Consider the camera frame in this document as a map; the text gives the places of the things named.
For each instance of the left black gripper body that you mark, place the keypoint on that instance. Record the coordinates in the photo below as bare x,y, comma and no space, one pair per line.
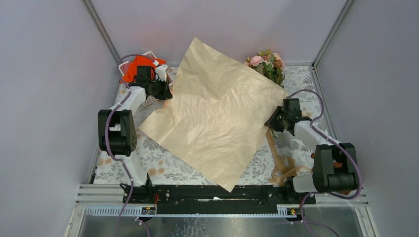
158,89

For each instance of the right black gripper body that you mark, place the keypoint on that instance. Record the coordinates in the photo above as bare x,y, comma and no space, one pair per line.
281,118

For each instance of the pink fake flower bouquet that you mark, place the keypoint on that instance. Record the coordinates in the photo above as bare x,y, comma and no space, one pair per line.
268,64

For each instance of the beige kraft wrapping paper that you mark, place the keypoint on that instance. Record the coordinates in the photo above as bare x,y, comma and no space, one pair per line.
215,120

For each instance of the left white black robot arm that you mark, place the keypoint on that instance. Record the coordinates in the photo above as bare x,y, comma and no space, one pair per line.
116,129

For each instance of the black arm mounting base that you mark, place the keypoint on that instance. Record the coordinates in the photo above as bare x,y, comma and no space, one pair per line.
211,199

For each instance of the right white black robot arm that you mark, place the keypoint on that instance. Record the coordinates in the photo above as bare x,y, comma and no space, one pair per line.
334,167

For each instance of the orange cloth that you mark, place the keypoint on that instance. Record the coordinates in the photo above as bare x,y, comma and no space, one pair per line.
152,63

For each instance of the floral patterned table mat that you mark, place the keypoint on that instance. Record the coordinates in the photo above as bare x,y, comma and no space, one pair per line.
166,169

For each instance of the tan ribbon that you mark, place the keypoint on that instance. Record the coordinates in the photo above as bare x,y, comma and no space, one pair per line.
284,167

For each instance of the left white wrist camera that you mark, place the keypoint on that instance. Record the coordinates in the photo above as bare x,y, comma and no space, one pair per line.
160,71

